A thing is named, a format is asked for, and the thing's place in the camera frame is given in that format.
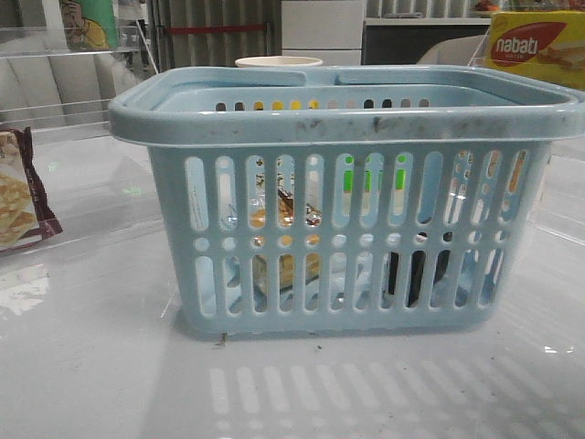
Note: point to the packaged yellow bread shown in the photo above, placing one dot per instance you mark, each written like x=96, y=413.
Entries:
x=286, y=263

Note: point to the clear acrylic display shelf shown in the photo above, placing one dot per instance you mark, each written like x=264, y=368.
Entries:
x=53, y=90

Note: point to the light blue plastic basket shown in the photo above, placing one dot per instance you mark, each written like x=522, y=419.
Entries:
x=385, y=159

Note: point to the yellow popcorn paper bucket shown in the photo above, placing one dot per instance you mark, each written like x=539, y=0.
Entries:
x=278, y=62

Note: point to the yellow nabati wafer box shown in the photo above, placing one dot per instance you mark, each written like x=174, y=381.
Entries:
x=547, y=46

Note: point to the fruit plate on cabinet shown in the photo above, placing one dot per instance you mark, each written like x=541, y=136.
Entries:
x=485, y=6

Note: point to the clear acrylic right shelf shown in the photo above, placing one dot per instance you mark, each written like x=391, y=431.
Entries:
x=560, y=210

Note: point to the maroon cracker snack packet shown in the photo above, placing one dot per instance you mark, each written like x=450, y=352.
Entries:
x=26, y=217

